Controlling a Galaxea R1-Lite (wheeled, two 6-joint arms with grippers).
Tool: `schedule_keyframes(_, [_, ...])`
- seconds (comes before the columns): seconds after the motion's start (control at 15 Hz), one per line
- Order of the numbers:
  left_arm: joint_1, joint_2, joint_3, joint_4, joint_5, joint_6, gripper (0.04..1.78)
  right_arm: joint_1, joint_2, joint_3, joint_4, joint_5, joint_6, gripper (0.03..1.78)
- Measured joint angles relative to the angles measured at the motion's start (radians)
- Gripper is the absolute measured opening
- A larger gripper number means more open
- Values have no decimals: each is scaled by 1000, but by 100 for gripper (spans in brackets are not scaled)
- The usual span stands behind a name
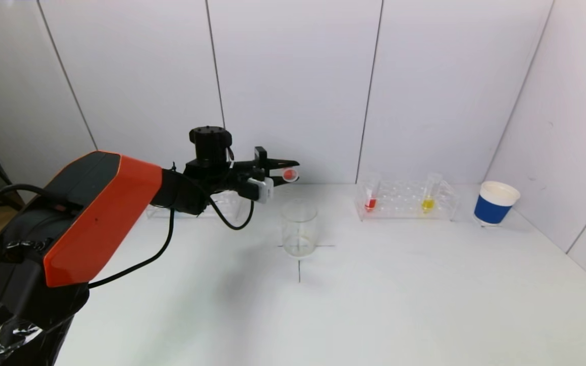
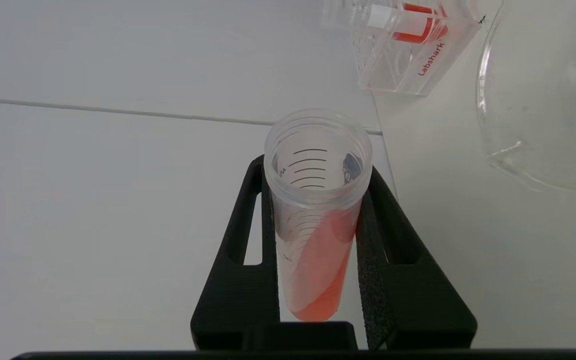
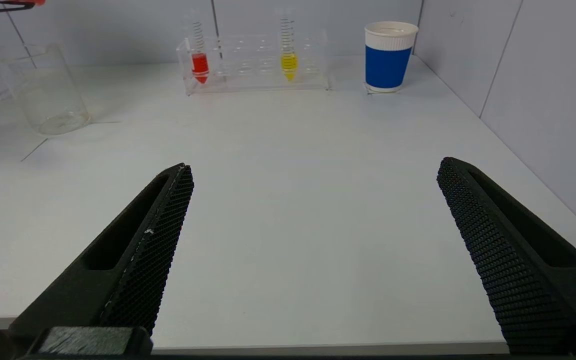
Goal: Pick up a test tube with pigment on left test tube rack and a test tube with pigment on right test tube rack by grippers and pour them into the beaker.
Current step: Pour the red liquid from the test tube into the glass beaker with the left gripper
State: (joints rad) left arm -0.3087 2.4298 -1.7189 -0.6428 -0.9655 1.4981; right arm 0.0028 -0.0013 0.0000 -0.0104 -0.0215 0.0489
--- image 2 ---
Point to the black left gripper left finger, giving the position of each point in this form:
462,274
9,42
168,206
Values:
238,295

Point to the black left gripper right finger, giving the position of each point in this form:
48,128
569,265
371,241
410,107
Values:
408,300

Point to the test tube with orange pigment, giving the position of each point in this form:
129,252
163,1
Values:
318,260

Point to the clear acrylic test tube rack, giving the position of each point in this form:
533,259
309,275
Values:
418,70

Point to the clear glass beaker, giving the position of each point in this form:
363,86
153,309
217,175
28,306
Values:
543,100

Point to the test tube with red pigment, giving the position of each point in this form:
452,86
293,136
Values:
413,30

